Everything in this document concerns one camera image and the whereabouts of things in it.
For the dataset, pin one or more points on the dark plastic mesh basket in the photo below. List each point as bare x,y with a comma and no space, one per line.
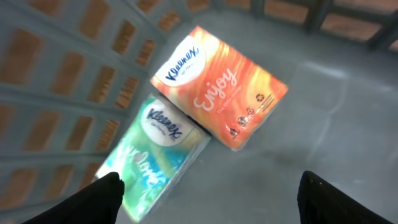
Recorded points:
74,74

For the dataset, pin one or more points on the orange Kleenex tissue pack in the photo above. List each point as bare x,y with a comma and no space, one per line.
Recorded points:
220,88

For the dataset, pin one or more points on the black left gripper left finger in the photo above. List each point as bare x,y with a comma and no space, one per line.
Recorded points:
97,203

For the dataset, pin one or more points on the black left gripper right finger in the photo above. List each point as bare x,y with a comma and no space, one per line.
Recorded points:
321,203

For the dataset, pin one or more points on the green Kleenex tissue pack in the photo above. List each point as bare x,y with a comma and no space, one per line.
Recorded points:
155,151

